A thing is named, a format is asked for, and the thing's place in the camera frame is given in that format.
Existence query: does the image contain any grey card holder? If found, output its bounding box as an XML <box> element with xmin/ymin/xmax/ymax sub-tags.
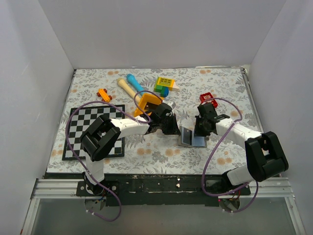
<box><xmin>178</xmin><ymin>126</ymin><xmax>207</xmax><ymax>148</ymax></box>

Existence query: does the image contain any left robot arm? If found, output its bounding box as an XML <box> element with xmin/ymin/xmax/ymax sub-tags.
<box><xmin>80</xmin><ymin>102</ymin><xmax>180</xmax><ymax>196</ymax></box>

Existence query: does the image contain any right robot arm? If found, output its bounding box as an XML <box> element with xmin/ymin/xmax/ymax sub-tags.
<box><xmin>194</xmin><ymin>103</ymin><xmax>289</xmax><ymax>195</ymax></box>

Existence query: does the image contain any black card in bin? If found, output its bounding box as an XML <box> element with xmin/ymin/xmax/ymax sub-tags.
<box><xmin>145</xmin><ymin>102</ymin><xmax>158</xmax><ymax>111</ymax></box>

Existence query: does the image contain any red owl block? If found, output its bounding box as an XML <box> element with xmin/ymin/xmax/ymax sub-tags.
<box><xmin>200</xmin><ymin>92</ymin><xmax>218</xmax><ymax>108</ymax></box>

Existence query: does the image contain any yellow toy bin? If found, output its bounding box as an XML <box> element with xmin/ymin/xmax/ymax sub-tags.
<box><xmin>136</xmin><ymin>91</ymin><xmax>164</xmax><ymax>112</ymax></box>

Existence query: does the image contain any colourful block house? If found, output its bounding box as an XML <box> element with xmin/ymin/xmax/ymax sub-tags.
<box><xmin>154</xmin><ymin>77</ymin><xmax>180</xmax><ymax>98</ymax></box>

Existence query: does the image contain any cream wooden pin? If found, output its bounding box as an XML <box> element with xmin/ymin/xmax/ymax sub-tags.
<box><xmin>117</xmin><ymin>78</ymin><xmax>141</xmax><ymax>103</ymax></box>

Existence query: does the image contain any orange toy car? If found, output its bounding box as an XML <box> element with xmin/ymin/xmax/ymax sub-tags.
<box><xmin>96</xmin><ymin>89</ymin><xmax>112</xmax><ymax>102</ymax></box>

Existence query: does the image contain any black white chessboard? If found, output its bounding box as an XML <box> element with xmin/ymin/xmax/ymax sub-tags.
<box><xmin>62</xmin><ymin>105</ymin><xmax>125</xmax><ymax>161</ymax></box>

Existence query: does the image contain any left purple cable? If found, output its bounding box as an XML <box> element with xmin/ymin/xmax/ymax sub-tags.
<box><xmin>66</xmin><ymin>90</ymin><xmax>163</xmax><ymax>222</ymax></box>

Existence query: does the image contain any purple cable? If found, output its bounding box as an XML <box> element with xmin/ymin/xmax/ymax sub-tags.
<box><xmin>201</xmin><ymin>97</ymin><xmax>259</xmax><ymax>213</ymax></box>
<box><xmin>66</xmin><ymin>90</ymin><xmax>163</xmax><ymax>222</ymax></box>

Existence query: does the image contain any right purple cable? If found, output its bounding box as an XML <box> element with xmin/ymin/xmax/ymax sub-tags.
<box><xmin>201</xmin><ymin>97</ymin><xmax>259</xmax><ymax>213</ymax></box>

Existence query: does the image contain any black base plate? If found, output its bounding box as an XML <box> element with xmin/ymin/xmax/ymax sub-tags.
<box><xmin>43</xmin><ymin>173</ymin><xmax>252</xmax><ymax>208</ymax></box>

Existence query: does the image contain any aluminium frame rail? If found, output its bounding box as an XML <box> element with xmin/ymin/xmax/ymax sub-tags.
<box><xmin>22</xmin><ymin>178</ymin><xmax>306</xmax><ymax>235</ymax></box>

